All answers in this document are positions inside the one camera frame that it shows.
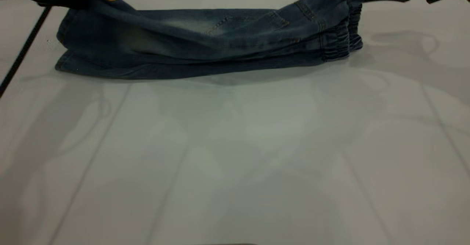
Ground blue denim shorts with print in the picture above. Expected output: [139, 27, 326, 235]
[54, 0, 364, 80]

